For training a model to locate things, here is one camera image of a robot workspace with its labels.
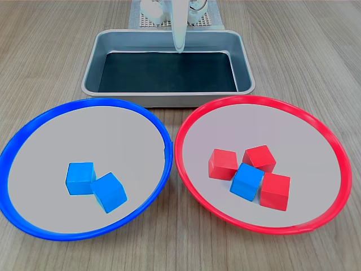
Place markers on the steel tray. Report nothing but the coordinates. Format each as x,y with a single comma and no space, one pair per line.
90,84

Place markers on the blue cube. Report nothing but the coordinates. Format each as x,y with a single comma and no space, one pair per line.
79,178
108,192
246,182

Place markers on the pale perforated base plate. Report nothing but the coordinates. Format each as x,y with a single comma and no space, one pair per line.
134,17

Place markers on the red cube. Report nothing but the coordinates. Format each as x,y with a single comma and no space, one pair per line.
275,192
222,165
260,156

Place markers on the blue rimmed white plate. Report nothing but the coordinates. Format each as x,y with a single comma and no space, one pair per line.
84,135

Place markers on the red rimmed white plate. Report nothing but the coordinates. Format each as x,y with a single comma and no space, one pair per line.
262,124

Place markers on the black mat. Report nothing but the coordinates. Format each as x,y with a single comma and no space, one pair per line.
166,72

